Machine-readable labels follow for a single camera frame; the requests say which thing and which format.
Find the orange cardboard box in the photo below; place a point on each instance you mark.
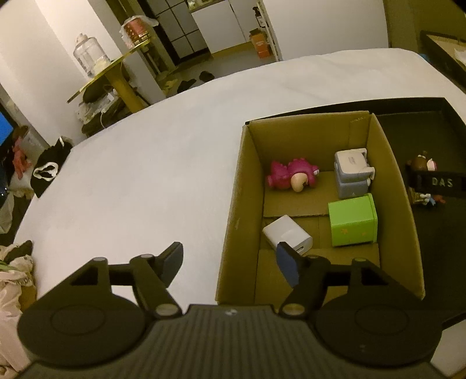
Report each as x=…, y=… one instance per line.
x=260, y=45

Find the black slipper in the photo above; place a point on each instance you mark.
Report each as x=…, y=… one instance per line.
x=185, y=85
x=206, y=76

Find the brown haired doll figurine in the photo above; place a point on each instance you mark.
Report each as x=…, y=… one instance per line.
x=422, y=162

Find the round side table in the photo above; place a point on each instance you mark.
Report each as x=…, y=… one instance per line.
x=116, y=69

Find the grey block toy figure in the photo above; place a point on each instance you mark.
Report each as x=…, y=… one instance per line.
x=351, y=175

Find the blue lit screen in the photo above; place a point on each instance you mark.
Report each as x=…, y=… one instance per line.
x=4, y=129

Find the pile of bags and boxes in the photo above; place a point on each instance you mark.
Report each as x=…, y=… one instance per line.
x=96, y=113

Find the red package in plastic bag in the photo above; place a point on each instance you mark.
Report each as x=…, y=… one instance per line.
x=136, y=31

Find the pink cloth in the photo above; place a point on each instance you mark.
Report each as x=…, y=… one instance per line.
x=22, y=156

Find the white crumpled plastic bag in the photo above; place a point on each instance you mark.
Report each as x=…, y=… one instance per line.
x=12, y=291

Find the brown cardboard box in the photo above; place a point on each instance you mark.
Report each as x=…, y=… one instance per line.
x=240, y=226

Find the pink bear toy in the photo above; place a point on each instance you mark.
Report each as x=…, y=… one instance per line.
x=287, y=175

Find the white charger plug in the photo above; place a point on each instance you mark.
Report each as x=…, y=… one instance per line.
x=285, y=233

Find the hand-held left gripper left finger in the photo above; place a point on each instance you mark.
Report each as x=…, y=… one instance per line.
x=173, y=260

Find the clear glass jar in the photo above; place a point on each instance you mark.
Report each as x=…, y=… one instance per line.
x=89, y=56

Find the green toy bin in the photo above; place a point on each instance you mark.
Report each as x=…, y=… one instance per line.
x=351, y=222

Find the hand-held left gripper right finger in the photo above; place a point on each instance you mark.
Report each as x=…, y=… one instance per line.
x=287, y=265

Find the white kitchen cabinet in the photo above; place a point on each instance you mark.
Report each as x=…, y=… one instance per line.
x=218, y=25

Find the black cloth with white print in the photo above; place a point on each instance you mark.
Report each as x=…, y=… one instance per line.
x=51, y=160

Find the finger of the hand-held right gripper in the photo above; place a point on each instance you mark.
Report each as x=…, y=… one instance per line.
x=440, y=182

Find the grid pane sliding door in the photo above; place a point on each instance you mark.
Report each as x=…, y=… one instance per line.
x=178, y=29

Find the black shallow tray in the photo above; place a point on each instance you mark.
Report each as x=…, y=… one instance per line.
x=444, y=237

